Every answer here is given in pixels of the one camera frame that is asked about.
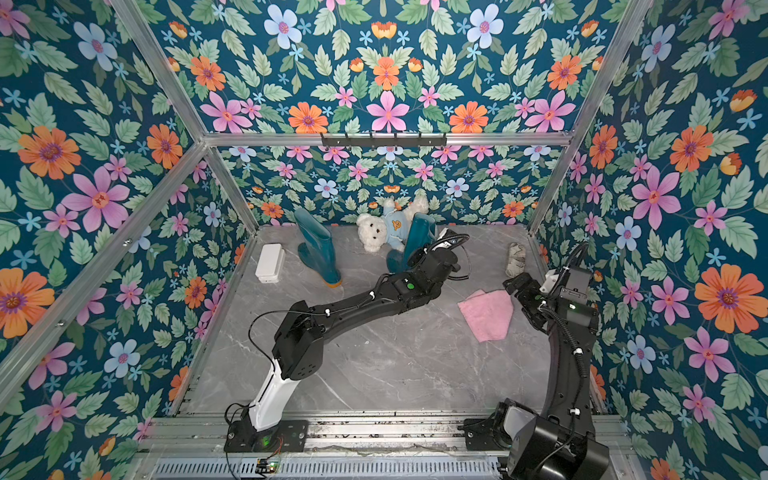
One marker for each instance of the white ventilated cable duct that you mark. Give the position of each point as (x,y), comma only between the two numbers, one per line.
(331,468)

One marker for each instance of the black hook rail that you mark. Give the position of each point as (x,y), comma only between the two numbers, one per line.
(370,140)

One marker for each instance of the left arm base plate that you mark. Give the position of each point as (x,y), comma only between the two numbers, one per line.
(286,436)

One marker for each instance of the grey white crumpled rag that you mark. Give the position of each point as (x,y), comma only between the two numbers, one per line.
(516,260)

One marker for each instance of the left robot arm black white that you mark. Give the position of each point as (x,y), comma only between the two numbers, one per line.
(300,340)

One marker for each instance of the white rectangular box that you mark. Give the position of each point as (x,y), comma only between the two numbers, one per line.
(270,263)

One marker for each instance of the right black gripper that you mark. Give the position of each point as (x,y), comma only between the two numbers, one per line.
(525,293)

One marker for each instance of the green rubber boot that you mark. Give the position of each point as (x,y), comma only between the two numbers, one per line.
(422,233)
(317,251)

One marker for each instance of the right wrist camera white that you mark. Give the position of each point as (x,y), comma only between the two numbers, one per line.
(551,281)

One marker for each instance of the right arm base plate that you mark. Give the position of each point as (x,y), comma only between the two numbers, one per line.
(485,434)

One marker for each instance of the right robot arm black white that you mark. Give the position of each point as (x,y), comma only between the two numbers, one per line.
(560,441)

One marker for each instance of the white teddy bear blue shirt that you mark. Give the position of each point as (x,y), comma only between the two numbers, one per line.
(392,226)

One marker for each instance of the pink cloth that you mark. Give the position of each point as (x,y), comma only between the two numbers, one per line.
(488,314)

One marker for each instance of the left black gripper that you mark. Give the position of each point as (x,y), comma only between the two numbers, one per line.
(413,259)

